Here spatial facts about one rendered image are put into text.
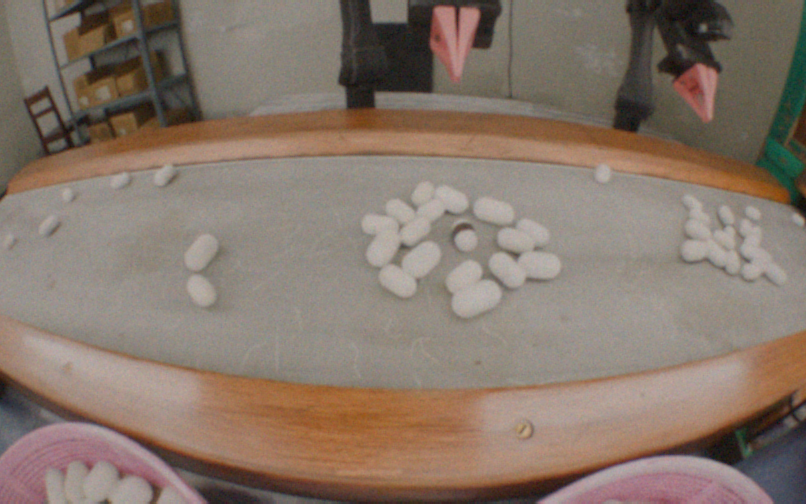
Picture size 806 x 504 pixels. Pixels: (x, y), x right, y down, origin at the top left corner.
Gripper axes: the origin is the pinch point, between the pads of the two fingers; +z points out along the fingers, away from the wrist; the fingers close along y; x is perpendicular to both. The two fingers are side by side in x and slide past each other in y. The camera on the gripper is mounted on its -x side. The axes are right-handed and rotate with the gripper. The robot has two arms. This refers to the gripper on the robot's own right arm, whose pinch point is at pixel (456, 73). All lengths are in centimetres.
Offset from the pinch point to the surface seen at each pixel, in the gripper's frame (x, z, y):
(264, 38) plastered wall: 141, -140, -102
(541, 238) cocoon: -1.4, 16.9, 6.9
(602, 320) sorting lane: -5.4, 23.7, 10.5
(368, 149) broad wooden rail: 10.4, 4.4, -9.5
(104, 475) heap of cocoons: -14.8, 34.6, -23.5
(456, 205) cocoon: 1.5, 13.6, -0.1
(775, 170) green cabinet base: 13, -4, 81
